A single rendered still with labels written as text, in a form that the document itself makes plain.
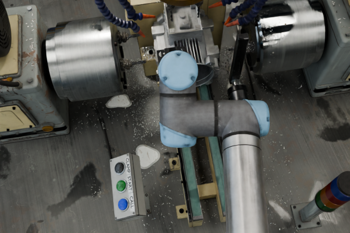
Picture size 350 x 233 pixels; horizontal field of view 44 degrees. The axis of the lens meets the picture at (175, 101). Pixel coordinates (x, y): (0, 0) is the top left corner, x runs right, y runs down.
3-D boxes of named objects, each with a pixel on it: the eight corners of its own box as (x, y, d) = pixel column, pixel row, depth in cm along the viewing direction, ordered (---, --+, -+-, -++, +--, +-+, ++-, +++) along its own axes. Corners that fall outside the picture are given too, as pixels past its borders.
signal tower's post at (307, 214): (289, 205, 138) (328, 169, 100) (314, 201, 138) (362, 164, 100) (296, 230, 134) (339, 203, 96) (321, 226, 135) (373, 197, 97)
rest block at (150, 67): (142, 62, 161) (139, 45, 150) (161, 60, 162) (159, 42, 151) (145, 76, 159) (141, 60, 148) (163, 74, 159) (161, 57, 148)
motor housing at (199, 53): (154, 43, 151) (149, 10, 133) (207, 36, 151) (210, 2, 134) (161, 94, 142) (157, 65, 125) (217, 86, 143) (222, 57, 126)
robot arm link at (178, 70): (158, 94, 82) (158, 49, 81) (158, 91, 93) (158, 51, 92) (199, 93, 82) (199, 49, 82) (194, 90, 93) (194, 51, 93)
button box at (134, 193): (120, 162, 124) (108, 158, 120) (139, 155, 121) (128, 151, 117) (125, 222, 117) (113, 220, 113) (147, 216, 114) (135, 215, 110)
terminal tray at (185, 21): (163, 15, 137) (162, 1, 130) (196, 11, 137) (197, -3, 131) (169, 47, 132) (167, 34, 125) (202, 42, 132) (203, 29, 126)
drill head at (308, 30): (214, 29, 153) (219, -18, 130) (327, 13, 154) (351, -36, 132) (228, 91, 142) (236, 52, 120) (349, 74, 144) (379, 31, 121)
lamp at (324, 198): (317, 187, 112) (322, 183, 108) (339, 183, 113) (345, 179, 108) (323, 210, 110) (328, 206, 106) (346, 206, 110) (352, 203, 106)
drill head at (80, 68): (28, 56, 151) (0, 13, 128) (132, 41, 152) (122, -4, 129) (28, 121, 140) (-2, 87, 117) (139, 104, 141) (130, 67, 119)
